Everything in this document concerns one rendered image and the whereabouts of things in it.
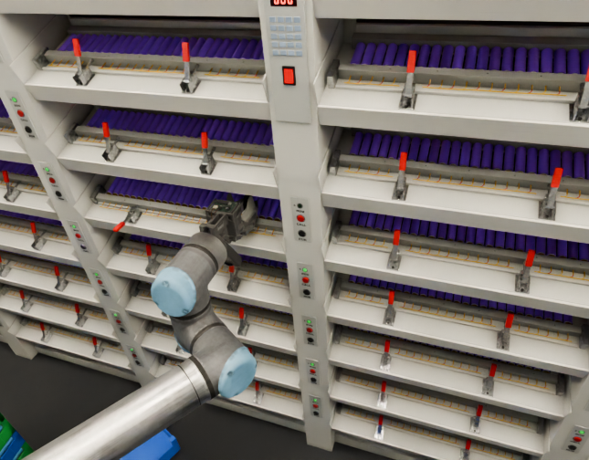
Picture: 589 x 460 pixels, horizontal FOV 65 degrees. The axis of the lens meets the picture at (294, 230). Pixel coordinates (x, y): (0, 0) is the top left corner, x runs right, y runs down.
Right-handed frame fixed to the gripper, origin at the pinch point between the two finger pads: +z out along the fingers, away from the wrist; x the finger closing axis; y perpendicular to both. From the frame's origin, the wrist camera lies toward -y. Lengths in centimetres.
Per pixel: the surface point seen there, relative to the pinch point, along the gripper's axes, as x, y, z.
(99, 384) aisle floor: 79, -100, -7
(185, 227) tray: 15.8, -5.6, -6.0
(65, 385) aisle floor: 93, -100, -11
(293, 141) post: -17.2, 24.2, -9.4
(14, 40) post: 48, 41, -8
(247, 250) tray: -2.1, -8.2, -7.7
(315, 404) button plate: -18, -70, -6
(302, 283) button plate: -16.7, -15.2, -8.2
